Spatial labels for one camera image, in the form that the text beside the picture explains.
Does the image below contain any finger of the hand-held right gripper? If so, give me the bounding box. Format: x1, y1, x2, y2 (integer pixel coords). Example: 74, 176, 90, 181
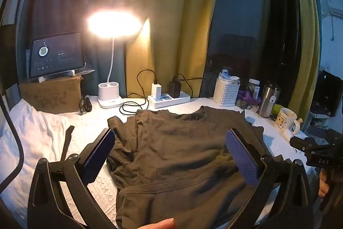
289, 136, 319, 150

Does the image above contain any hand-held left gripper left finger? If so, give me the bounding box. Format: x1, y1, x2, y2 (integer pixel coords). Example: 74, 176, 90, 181
27, 127, 116, 229

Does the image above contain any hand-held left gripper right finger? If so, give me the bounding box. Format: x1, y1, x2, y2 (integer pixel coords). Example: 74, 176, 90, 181
222, 128, 314, 229

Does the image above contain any dark brown t-shirt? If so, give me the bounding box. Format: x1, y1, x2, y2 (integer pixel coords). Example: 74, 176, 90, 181
107, 105, 284, 229

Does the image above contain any person's right hand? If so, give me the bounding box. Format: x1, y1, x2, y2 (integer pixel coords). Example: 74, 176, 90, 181
318, 168, 331, 198

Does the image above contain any person's left hand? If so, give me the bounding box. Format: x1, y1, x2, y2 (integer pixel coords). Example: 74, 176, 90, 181
139, 218, 176, 229

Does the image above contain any white mug with bear print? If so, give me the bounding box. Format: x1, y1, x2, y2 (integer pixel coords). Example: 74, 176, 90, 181
275, 108, 301, 135

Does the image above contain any white textured table cover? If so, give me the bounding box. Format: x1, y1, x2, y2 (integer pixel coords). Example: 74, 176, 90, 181
57, 95, 314, 229

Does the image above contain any stainless steel tumbler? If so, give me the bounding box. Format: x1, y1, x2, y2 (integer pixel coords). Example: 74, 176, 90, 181
258, 81, 281, 119

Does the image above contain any white desk lamp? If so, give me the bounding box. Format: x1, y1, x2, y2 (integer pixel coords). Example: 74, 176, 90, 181
87, 11, 142, 109

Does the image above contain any purple bag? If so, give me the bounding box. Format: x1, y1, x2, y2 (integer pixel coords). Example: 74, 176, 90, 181
238, 89, 262, 106

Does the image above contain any white cloth pile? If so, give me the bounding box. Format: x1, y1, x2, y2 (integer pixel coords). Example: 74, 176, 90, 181
0, 99, 71, 219

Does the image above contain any white plastic basket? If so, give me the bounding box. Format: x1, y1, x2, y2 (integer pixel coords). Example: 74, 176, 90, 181
213, 77, 241, 107

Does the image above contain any clear jar with white lid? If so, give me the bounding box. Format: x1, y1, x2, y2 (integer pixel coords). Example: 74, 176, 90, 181
248, 79, 261, 101

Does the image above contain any brown cardboard box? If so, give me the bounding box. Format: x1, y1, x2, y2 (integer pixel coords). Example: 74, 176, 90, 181
18, 75, 84, 114

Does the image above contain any white charger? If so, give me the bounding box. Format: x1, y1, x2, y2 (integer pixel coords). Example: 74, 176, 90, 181
151, 83, 162, 99

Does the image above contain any white tablet stand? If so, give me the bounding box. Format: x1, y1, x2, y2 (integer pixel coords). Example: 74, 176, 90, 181
38, 69, 75, 83

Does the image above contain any white blue packet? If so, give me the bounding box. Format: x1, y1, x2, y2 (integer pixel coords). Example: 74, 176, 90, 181
218, 69, 240, 85

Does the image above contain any white power strip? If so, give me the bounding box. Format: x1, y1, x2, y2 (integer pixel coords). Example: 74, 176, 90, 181
147, 91, 191, 109

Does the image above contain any black charger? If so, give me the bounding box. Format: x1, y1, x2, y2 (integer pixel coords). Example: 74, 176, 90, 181
169, 79, 183, 98

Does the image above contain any black tablet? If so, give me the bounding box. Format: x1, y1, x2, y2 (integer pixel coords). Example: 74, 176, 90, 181
29, 32, 86, 79

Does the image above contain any olive green curtain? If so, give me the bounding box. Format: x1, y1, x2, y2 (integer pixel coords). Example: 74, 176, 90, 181
284, 0, 322, 122

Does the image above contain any dark window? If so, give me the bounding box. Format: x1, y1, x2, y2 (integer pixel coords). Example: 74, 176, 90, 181
204, 0, 301, 109

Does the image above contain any white air conditioner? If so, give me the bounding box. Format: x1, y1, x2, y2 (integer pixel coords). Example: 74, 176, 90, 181
328, 0, 343, 17

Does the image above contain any yellow curtain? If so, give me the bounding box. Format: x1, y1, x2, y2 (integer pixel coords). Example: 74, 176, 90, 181
125, 0, 223, 99

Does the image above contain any bundled black cable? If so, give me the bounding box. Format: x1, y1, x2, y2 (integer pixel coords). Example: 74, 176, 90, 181
78, 95, 93, 114

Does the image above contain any black braided cable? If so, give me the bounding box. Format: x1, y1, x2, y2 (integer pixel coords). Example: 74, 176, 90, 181
0, 96, 25, 193

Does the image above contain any long black charging cable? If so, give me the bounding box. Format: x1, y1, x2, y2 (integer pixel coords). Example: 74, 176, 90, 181
119, 69, 160, 117

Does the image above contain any thin black charger cable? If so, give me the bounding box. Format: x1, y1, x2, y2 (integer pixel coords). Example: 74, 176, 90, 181
177, 73, 220, 98

